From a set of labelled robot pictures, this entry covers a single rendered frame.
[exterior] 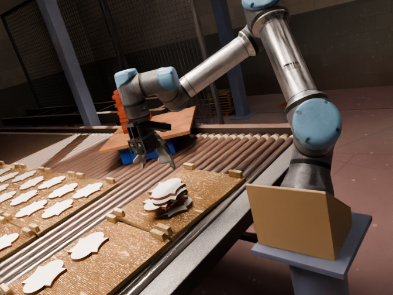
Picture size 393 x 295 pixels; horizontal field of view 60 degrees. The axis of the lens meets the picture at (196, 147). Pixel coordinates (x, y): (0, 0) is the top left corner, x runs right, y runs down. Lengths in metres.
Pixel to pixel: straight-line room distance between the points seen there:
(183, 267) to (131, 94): 0.54
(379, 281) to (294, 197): 1.36
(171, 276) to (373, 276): 1.48
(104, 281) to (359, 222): 0.76
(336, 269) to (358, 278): 1.26
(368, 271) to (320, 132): 1.50
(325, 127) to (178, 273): 0.55
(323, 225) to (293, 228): 0.09
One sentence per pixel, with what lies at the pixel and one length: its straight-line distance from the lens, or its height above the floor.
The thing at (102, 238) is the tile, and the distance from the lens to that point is 1.24.
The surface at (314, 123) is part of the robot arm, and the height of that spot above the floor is 1.23.
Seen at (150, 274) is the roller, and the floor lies 0.92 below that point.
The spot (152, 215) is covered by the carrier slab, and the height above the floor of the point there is 0.94.
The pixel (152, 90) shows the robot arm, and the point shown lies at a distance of 1.08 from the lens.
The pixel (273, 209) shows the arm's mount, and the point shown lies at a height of 1.01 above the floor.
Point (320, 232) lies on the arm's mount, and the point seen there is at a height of 0.96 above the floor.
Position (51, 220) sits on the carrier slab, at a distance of 1.57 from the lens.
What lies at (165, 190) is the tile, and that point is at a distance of 1.22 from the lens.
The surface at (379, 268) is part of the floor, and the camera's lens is 2.31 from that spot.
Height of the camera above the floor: 1.53
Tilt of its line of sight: 20 degrees down
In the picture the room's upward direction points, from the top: 15 degrees counter-clockwise
